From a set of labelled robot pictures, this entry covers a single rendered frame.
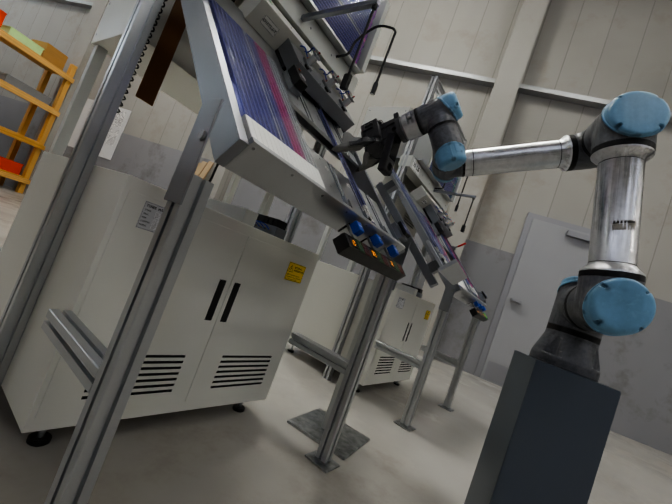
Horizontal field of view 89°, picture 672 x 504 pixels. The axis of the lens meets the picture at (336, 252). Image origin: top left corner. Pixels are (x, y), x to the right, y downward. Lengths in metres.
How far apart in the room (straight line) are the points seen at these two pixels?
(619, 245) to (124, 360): 0.95
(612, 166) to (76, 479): 1.14
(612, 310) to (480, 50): 5.30
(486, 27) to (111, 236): 5.82
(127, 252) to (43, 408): 0.35
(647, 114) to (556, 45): 5.16
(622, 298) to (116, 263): 1.05
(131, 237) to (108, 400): 0.37
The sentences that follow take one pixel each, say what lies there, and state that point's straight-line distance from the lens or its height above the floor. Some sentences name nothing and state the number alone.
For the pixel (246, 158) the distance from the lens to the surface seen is 0.61.
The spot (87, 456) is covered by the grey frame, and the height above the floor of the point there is 0.21.
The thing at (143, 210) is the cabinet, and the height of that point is 0.56.
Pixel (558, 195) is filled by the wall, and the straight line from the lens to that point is 5.23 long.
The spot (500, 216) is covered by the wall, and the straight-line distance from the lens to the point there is 4.97.
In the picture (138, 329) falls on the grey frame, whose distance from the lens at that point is 0.59.
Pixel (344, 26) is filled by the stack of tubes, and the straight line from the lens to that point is 1.53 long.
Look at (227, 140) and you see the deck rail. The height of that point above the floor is 0.71.
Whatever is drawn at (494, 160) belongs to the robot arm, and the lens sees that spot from 1.08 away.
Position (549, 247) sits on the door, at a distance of 4.99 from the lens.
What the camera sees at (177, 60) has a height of 1.01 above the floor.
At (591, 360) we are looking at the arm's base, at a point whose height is 0.59.
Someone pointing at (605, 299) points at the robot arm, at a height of 0.72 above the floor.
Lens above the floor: 0.57
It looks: 4 degrees up
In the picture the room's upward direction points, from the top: 20 degrees clockwise
